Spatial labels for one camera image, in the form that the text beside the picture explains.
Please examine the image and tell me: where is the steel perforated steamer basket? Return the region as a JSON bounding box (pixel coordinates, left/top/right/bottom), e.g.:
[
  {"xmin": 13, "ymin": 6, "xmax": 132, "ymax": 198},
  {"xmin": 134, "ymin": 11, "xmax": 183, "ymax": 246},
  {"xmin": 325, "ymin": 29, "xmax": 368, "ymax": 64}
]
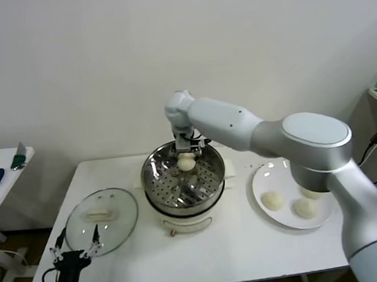
[{"xmin": 138, "ymin": 136, "xmax": 230, "ymax": 215}]

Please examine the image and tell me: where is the white electric cooker base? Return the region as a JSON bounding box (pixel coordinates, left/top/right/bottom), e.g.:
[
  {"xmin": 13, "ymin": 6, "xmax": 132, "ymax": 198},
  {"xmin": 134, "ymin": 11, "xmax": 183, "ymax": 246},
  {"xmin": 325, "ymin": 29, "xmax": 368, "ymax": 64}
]
[{"xmin": 130, "ymin": 158, "xmax": 242, "ymax": 241}]

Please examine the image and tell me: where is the white floor cable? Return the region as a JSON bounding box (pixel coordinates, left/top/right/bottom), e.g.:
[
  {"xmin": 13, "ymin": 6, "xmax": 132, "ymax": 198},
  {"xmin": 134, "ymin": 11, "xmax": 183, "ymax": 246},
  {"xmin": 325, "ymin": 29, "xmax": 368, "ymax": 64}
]
[{"xmin": 0, "ymin": 245, "xmax": 33, "ymax": 282}]

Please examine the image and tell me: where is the white round plate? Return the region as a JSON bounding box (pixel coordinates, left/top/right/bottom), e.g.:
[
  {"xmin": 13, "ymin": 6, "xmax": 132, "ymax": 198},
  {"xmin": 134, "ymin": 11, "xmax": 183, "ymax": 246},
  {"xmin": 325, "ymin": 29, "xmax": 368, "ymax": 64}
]
[{"xmin": 245, "ymin": 156, "xmax": 338, "ymax": 237}]

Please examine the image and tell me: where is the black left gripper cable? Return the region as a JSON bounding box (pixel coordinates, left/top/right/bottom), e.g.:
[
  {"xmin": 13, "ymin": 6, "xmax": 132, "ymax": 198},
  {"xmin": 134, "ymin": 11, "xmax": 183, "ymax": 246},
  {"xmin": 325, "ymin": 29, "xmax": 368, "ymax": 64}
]
[{"xmin": 41, "ymin": 266, "xmax": 61, "ymax": 282}]

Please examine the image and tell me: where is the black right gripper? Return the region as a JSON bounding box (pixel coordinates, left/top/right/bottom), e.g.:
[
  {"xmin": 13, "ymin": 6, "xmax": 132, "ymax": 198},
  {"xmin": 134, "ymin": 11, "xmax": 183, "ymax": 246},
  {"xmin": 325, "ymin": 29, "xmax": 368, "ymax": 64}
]
[{"xmin": 173, "ymin": 131, "xmax": 200, "ymax": 166}]

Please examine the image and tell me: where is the white steamed baozi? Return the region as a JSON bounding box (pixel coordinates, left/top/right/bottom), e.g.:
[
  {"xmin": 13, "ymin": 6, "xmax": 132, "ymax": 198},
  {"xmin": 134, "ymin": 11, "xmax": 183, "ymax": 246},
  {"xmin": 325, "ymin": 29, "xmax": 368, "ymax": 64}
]
[
  {"xmin": 291, "ymin": 197, "xmax": 318, "ymax": 221},
  {"xmin": 175, "ymin": 152, "xmax": 198, "ymax": 175},
  {"xmin": 297, "ymin": 183, "xmax": 323, "ymax": 201},
  {"xmin": 261, "ymin": 190, "xmax": 287, "ymax": 213}
]

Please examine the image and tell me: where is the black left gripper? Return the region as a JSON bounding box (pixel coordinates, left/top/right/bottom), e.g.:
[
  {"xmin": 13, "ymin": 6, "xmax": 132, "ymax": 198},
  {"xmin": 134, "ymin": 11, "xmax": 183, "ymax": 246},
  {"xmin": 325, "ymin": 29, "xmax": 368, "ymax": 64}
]
[{"xmin": 47, "ymin": 223, "xmax": 109, "ymax": 282}]

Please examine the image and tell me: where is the round glass pot lid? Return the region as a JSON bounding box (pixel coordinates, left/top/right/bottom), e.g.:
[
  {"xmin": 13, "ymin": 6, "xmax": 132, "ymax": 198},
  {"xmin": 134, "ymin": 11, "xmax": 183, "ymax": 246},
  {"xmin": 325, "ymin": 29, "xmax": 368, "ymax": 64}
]
[{"xmin": 61, "ymin": 185, "xmax": 143, "ymax": 260}]

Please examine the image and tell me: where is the green clip tool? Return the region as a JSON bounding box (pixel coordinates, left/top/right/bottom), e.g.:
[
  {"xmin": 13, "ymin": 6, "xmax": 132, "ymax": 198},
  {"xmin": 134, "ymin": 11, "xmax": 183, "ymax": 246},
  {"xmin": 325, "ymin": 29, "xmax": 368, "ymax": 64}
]
[{"xmin": 9, "ymin": 141, "xmax": 30, "ymax": 171}]

